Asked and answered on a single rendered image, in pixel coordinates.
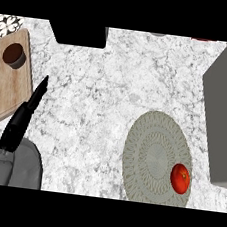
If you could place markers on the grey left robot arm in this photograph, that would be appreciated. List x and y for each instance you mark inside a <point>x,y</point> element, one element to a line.
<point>14,167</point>

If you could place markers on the round grey woven placemat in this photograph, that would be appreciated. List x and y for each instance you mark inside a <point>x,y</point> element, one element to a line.
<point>157,157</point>

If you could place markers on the black box appliance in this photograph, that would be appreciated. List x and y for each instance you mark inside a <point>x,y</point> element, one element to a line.
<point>82,34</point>

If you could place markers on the grey round object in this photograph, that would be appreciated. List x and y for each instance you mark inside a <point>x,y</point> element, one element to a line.
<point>158,34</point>

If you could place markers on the red round fruit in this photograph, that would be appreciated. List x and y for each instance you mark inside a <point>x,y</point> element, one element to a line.
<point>180,178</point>

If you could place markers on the dark grey flat panel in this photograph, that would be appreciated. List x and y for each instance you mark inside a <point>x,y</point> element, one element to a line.
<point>223,112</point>

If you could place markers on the wooden cutting board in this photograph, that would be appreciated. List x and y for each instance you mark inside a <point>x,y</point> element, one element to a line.
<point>5,82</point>

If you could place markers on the brown cup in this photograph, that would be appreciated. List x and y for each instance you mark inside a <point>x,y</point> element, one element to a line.
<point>14,55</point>

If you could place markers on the black and white patterned cloth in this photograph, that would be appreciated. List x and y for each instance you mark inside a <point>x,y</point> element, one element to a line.
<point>6,25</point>

